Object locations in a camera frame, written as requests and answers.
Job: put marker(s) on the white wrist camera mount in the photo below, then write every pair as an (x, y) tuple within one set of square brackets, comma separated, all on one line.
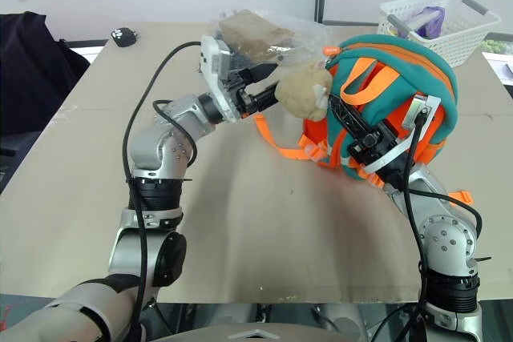
[(214, 65), (417, 111)]

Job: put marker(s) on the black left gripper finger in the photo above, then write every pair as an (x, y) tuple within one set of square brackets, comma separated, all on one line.
[(258, 71), (264, 97)]

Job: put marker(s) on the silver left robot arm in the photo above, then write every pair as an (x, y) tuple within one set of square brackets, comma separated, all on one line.
[(176, 117)]

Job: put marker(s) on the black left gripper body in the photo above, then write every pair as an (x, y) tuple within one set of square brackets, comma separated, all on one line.
[(245, 95)]

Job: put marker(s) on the grey robot torso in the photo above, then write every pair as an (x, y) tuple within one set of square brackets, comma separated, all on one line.
[(256, 332)]

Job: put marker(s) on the orange and teal backpack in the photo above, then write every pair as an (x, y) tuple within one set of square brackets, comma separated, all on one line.
[(401, 50)]

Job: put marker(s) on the black fabric bag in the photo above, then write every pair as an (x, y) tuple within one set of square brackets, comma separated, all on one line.
[(28, 73)]

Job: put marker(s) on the green leafy item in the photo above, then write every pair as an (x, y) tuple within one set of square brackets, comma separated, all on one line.
[(496, 45)]

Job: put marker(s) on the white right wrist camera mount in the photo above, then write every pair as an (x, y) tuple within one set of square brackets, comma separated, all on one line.
[(417, 111)]

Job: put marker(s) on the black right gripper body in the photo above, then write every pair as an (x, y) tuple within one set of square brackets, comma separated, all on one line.
[(370, 143)]

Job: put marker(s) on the clear plastic bag brown contents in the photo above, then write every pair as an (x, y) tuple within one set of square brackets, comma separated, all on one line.
[(256, 33)]

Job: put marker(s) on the white plastic lattice basket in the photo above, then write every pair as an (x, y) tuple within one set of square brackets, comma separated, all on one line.
[(461, 41)]

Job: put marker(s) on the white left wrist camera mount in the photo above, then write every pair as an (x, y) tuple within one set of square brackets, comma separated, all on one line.
[(214, 65)]

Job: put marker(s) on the small black paw-print object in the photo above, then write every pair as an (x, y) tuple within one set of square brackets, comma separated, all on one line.
[(124, 36)]

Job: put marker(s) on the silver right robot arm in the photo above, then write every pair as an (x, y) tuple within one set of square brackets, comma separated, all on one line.
[(445, 238)]

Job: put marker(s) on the beige lumpy soft object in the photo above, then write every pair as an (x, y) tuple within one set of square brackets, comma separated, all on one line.
[(300, 93)]

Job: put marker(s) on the purple plastic bag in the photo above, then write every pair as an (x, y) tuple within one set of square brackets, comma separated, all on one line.
[(431, 21)]

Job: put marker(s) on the white printed paper sheet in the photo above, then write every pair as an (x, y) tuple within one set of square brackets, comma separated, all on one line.
[(501, 67)]

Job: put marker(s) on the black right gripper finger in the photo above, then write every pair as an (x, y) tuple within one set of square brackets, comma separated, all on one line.
[(348, 115)]

